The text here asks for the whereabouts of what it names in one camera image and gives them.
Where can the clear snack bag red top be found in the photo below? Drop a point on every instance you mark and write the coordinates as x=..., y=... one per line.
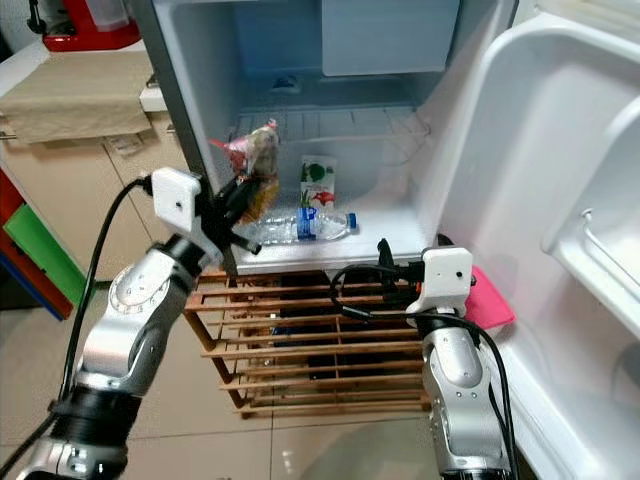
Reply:
x=260, y=160

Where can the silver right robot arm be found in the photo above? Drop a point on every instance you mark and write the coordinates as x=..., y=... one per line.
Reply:
x=460, y=390

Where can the grey stainless steel fridge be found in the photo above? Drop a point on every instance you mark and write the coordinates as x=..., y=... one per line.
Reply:
x=370, y=140

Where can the clear fridge shelf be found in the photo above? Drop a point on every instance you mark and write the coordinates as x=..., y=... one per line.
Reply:
x=350, y=125

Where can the white fridge door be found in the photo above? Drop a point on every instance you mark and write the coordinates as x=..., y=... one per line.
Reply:
x=550, y=200

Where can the translucent fridge compartment cover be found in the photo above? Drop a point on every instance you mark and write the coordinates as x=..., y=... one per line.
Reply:
x=390, y=35

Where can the clear plastic water bottle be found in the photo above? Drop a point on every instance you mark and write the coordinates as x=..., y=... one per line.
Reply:
x=305, y=226

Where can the green and white carton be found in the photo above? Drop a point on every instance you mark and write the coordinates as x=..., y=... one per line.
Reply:
x=318, y=183

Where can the pink lidded food container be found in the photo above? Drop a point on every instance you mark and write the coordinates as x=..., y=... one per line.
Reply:
x=490, y=300

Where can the wooden wine rack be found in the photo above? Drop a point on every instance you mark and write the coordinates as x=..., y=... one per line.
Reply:
x=310, y=340

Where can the beige kitchen cabinet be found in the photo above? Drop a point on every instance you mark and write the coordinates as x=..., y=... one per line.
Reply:
x=100, y=200

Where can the green board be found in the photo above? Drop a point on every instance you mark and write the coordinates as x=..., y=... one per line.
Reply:
x=50, y=250

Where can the beige cloth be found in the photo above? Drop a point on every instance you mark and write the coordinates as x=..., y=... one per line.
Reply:
x=70, y=95

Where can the red orange board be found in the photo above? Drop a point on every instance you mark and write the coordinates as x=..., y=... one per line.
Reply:
x=20, y=215

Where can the blue board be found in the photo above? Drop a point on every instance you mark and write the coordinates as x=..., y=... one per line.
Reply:
x=20, y=285

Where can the red kitchen appliance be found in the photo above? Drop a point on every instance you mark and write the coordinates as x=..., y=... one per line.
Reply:
x=95, y=25

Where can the white kitchen counter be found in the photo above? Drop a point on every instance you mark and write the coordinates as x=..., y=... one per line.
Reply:
x=25, y=65

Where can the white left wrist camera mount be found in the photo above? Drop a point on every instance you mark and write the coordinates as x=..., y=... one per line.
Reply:
x=175, y=205

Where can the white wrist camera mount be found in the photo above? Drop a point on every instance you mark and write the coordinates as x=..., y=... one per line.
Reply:
x=448, y=278
x=175, y=205

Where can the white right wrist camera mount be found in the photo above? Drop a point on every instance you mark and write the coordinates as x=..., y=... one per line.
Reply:
x=448, y=278

